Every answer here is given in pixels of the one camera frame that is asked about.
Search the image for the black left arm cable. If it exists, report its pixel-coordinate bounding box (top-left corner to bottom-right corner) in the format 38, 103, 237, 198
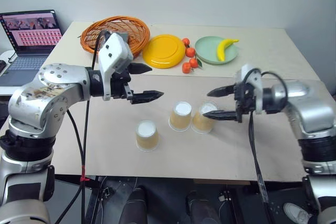
51, 109, 87, 224

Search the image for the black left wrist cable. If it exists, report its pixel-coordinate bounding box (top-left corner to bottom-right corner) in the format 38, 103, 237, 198
80, 30, 110, 224

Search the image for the orange woven basket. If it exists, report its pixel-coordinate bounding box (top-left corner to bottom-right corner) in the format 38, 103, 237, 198
80, 15, 151, 59

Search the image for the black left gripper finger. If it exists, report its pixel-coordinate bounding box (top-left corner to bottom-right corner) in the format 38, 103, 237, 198
130, 62, 153, 76
130, 90, 165, 105

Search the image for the red cable tape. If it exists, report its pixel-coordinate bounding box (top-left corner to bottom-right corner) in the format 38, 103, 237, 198
80, 165, 90, 183

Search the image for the dark rounded shape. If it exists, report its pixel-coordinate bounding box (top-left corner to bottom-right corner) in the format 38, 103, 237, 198
185, 190, 220, 224
122, 186, 148, 224

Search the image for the tan paper cup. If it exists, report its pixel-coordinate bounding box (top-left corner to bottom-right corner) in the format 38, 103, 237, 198
191, 101, 219, 134
168, 101, 193, 132
135, 120, 160, 153

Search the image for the white shoe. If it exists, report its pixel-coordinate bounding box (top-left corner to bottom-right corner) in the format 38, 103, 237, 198
282, 201, 312, 224

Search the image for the grey open laptop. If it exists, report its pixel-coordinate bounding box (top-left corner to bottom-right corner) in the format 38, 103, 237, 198
0, 9, 64, 87

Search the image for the yellow plastic plate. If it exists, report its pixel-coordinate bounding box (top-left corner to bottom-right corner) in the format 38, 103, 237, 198
142, 34, 187, 69

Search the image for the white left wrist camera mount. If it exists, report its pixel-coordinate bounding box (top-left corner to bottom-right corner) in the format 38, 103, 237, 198
97, 33, 134, 101

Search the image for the yellow toy banana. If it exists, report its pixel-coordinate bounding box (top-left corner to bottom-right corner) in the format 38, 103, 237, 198
216, 38, 240, 62

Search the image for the green plastic plate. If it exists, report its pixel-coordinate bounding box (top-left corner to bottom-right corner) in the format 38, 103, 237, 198
194, 35, 240, 66

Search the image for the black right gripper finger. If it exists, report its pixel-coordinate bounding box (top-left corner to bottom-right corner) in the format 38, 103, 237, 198
207, 84, 237, 98
202, 110, 238, 122

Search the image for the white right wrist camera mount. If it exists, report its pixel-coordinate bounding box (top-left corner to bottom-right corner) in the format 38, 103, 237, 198
234, 63, 264, 115

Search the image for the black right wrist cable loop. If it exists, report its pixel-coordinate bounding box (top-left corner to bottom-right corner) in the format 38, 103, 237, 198
245, 68, 289, 99

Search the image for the black right hanging cable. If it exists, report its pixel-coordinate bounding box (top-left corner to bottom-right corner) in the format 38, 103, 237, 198
247, 111, 270, 209

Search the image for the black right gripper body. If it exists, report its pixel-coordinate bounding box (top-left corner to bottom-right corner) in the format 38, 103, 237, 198
234, 82, 257, 124

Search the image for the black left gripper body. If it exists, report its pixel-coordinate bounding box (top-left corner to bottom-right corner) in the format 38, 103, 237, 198
111, 63, 135, 102

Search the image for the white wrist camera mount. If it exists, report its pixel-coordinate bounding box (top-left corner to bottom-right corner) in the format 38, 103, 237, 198
97, 33, 134, 101
234, 63, 264, 115

